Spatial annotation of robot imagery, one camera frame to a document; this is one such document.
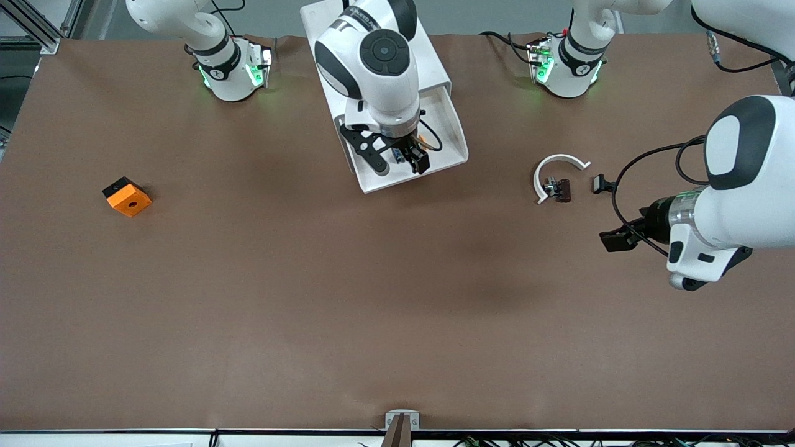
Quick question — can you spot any white drawer cabinet shell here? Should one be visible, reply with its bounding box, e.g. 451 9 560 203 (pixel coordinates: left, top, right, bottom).
300 0 452 122

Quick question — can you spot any yellow mushroom push button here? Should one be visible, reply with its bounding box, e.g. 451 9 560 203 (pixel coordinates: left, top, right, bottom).
391 135 429 163

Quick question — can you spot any orange box with black base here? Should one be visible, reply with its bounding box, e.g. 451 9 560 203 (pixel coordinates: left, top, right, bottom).
102 176 153 218

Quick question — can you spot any black base cable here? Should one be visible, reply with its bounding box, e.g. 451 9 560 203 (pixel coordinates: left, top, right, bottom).
479 30 536 66
208 0 247 38

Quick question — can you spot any aluminium profile frame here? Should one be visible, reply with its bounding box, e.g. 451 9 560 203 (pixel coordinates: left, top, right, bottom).
0 0 84 55

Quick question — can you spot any small silver metal bracket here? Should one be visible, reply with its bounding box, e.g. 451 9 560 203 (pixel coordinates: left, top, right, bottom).
385 410 420 431

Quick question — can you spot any black right base cable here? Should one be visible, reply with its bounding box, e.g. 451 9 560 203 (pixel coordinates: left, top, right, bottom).
208 0 247 38

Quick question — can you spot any small brown black component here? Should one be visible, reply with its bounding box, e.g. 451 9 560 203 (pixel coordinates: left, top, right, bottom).
542 177 572 204

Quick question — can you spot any black left base cable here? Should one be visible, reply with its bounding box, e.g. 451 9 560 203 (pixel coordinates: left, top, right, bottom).
479 30 536 66

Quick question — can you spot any white curved plastic piece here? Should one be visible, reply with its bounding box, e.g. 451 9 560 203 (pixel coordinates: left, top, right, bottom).
533 153 592 205

